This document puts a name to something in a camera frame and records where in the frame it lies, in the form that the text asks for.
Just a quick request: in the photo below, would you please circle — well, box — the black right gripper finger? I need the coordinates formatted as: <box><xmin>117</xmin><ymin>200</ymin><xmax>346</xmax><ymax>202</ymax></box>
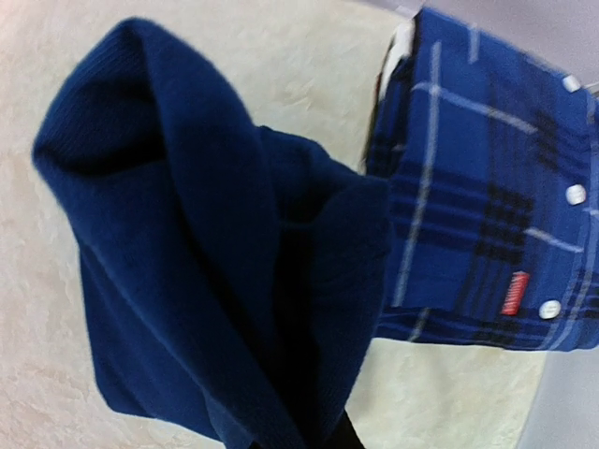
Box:
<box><xmin>327</xmin><ymin>412</ymin><xmax>365</xmax><ymax>449</ymax></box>

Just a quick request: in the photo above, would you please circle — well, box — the solid blue garment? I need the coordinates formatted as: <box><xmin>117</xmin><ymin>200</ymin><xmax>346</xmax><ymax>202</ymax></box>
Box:
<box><xmin>32</xmin><ymin>19</ymin><xmax>391</xmax><ymax>448</ymax></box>

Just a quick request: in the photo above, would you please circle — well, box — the blue plaid flannel shirt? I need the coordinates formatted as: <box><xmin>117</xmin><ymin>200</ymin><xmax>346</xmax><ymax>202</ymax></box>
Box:
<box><xmin>368</xmin><ymin>7</ymin><xmax>598</xmax><ymax>352</ymax></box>

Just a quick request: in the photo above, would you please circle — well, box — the folded red white shirt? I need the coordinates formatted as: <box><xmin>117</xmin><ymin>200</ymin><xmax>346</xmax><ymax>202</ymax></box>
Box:
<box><xmin>360</xmin><ymin>37</ymin><xmax>402</xmax><ymax>174</ymax></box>

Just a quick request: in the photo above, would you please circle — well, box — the folded white cartoon t-shirt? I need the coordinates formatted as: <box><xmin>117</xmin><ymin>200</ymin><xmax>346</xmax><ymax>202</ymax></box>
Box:
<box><xmin>378</xmin><ymin>22</ymin><xmax>415</xmax><ymax>100</ymax></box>

